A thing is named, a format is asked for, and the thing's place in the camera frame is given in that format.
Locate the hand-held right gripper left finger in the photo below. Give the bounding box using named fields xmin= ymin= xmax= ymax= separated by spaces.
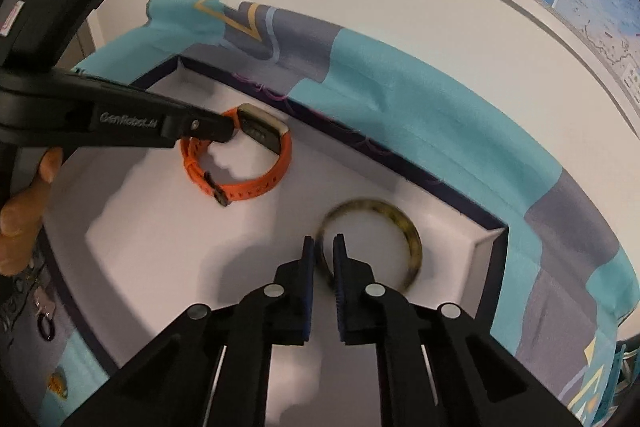
xmin=62 ymin=234 xmax=317 ymax=427

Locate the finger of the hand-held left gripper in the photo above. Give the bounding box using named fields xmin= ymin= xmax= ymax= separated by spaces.
xmin=170 ymin=106 xmax=237 ymax=145

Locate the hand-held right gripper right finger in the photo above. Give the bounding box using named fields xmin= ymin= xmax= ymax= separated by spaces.
xmin=332 ymin=233 xmax=583 ymax=427

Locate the orange smart watch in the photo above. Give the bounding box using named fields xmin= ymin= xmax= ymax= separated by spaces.
xmin=180 ymin=103 xmax=293 ymax=208

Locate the tortoiseshell bangle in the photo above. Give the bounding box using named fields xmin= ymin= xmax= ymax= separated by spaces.
xmin=317 ymin=198 xmax=423 ymax=293

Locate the white box with navy rim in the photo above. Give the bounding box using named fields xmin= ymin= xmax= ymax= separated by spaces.
xmin=39 ymin=56 xmax=510 ymax=427

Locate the amber orange pendant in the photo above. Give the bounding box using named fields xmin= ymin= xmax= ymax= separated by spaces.
xmin=46 ymin=369 xmax=70 ymax=400

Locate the person's left hand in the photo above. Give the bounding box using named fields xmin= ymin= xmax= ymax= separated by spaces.
xmin=0 ymin=147 xmax=63 ymax=278

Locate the teal and grey printed cloth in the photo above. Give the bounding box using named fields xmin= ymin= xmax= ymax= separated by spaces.
xmin=0 ymin=0 xmax=640 ymax=425

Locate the pale wall poster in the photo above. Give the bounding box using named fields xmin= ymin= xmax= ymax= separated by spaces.
xmin=551 ymin=0 xmax=640 ymax=104

